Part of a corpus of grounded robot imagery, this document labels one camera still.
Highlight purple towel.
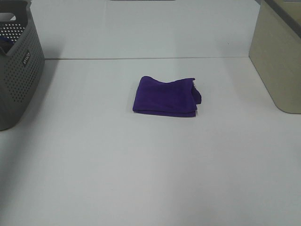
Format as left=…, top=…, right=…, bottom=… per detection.
left=133, top=76, right=202, bottom=117

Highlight grey perforated plastic basket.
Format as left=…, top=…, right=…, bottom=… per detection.
left=0, top=0, right=45, bottom=130

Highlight purple cloth inside grey basket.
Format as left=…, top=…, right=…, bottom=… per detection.
left=0, top=36, right=14, bottom=52

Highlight beige plastic basket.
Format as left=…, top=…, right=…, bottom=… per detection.
left=249, top=0, right=301, bottom=114

